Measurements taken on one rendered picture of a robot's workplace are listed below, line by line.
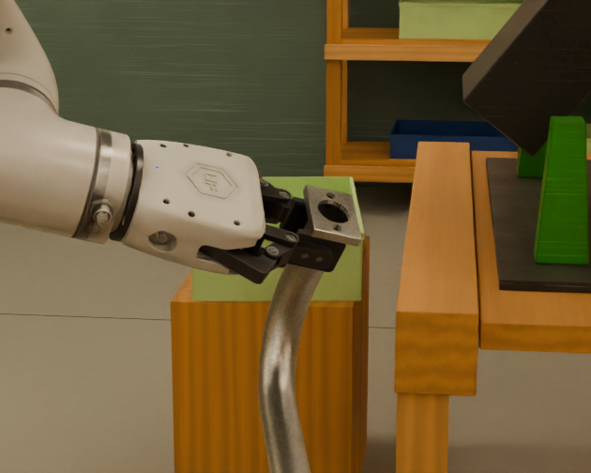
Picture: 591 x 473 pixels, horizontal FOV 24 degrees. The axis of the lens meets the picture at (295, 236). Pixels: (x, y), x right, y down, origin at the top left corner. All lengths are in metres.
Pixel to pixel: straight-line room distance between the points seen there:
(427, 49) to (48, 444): 3.11
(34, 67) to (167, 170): 0.13
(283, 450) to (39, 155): 0.29
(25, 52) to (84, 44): 6.30
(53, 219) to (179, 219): 0.09
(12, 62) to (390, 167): 5.57
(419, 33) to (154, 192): 5.56
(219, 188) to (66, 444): 3.09
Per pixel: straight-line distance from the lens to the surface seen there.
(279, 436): 1.05
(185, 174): 1.03
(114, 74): 7.33
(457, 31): 6.53
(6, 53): 1.05
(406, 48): 6.46
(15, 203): 0.99
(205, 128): 7.27
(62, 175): 0.98
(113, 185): 0.99
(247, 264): 1.01
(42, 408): 4.35
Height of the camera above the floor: 1.62
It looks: 15 degrees down
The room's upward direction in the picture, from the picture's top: straight up
